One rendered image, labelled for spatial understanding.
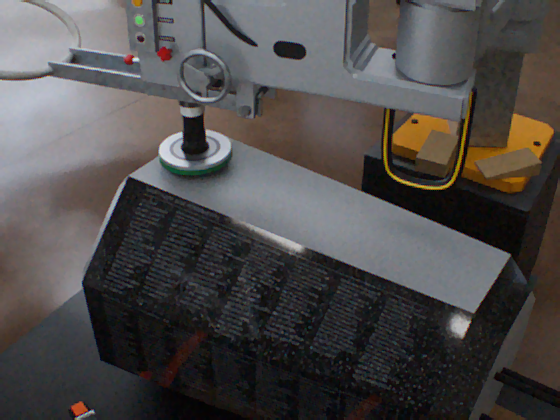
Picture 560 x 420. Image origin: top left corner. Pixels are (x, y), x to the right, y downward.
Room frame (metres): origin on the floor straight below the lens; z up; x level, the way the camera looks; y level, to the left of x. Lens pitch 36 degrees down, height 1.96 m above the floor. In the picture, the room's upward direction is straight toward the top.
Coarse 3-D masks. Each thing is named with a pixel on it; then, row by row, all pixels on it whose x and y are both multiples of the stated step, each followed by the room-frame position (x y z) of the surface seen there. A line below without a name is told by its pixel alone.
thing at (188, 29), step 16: (176, 0) 1.65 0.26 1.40; (192, 0) 1.63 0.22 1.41; (160, 16) 1.67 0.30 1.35; (176, 16) 1.65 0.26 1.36; (192, 16) 1.63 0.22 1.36; (160, 32) 1.67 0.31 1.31; (176, 32) 1.65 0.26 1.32; (192, 32) 1.63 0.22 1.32; (160, 48) 1.67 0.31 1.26; (176, 48) 1.65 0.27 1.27; (192, 48) 1.64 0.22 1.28; (144, 64) 1.69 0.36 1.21; (160, 64) 1.67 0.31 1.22; (176, 64) 1.65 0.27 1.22; (192, 64) 1.64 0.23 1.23; (144, 80) 1.69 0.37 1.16; (160, 80) 1.67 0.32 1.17; (176, 80) 1.65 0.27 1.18; (192, 80) 1.64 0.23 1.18
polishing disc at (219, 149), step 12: (216, 132) 1.85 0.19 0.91; (168, 144) 1.78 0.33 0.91; (180, 144) 1.78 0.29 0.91; (216, 144) 1.78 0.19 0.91; (228, 144) 1.78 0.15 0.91; (168, 156) 1.71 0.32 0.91; (180, 156) 1.71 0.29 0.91; (192, 156) 1.71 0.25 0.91; (204, 156) 1.71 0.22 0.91; (216, 156) 1.71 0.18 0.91; (180, 168) 1.66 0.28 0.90; (192, 168) 1.66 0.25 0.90; (204, 168) 1.66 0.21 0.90
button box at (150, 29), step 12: (144, 0) 1.66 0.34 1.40; (132, 12) 1.67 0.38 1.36; (144, 12) 1.66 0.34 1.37; (132, 24) 1.68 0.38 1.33; (156, 24) 1.67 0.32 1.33; (132, 36) 1.68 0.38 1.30; (156, 36) 1.66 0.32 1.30; (132, 48) 1.68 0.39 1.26; (144, 48) 1.67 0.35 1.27; (156, 48) 1.66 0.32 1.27
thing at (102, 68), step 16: (80, 48) 1.96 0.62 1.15; (48, 64) 1.86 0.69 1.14; (64, 64) 1.84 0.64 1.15; (80, 64) 1.93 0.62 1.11; (96, 64) 1.93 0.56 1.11; (112, 64) 1.91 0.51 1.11; (80, 80) 1.82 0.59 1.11; (96, 80) 1.80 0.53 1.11; (112, 80) 1.78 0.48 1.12; (128, 80) 1.76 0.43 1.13; (160, 96) 1.73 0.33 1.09; (176, 96) 1.71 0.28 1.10; (208, 96) 1.68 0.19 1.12; (256, 96) 1.67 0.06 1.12; (272, 96) 1.73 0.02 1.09; (240, 112) 1.61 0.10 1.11; (256, 112) 1.63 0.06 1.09
